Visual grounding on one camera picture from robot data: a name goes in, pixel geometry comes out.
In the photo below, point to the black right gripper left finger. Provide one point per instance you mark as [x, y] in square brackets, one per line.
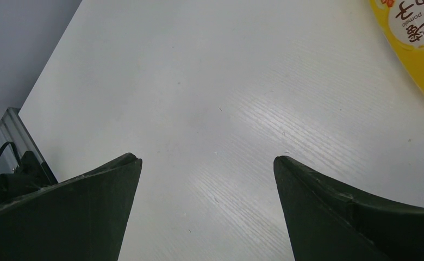
[82, 218]

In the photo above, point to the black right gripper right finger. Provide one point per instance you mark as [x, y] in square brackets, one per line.
[331, 220]

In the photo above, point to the yellow juice bottle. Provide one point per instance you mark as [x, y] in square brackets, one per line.
[402, 23]

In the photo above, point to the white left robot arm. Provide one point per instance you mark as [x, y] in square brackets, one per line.
[29, 176]

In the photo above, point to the aluminium frame rail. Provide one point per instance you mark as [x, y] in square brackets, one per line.
[12, 129]

